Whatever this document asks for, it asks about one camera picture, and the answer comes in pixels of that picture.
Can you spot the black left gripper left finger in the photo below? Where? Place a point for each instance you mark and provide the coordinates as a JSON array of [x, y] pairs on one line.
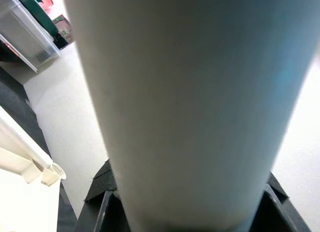
[[105, 207]]

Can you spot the white plastic table leg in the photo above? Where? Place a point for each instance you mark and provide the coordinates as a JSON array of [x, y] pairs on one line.
[[187, 92]]

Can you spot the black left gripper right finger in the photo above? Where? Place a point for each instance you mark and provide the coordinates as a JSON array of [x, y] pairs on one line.
[[277, 212]]

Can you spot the white plastic table top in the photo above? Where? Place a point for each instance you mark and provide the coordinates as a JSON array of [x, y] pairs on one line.
[[15, 154]]

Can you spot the clear plastic storage box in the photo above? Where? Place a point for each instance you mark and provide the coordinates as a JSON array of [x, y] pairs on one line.
[[22, 37]]

